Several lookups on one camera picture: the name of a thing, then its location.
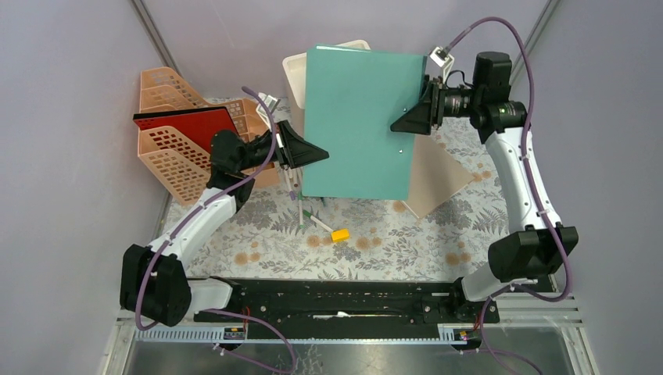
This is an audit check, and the floral table mat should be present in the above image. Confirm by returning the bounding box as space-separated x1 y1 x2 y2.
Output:
185 119 508 281

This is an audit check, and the beige notebook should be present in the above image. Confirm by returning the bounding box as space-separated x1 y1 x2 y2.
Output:
403 135 473 219

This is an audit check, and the teal folder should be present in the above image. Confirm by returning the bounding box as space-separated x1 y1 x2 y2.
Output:
303 45 425 200

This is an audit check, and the red ring binder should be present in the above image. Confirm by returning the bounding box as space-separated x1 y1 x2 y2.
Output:
133 106 239 152

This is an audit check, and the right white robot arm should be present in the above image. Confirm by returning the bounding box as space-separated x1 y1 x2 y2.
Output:
390 48 579 322

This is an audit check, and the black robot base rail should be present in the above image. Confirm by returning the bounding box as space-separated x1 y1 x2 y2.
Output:
176 277 555 340

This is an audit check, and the yellow eraser block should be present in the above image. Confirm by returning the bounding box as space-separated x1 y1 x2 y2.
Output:
331 228 350 243

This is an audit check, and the peach plastic file organizer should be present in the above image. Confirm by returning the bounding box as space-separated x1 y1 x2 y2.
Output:
138 67 267 205

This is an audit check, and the white three-drawer cabinet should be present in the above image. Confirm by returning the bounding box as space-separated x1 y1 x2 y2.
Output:
281 39 371 125

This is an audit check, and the green capped white marker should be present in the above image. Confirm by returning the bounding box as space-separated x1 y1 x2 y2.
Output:
303 210 335 233

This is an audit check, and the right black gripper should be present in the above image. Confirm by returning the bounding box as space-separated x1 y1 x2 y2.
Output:
389 75 482 136

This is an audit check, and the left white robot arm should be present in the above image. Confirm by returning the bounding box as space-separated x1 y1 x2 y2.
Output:
119 120 329 327

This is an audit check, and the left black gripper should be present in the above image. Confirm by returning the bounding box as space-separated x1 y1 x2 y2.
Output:
237 120 329 172

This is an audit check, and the green marker upright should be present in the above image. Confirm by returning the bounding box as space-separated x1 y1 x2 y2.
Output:
297 192 304 229

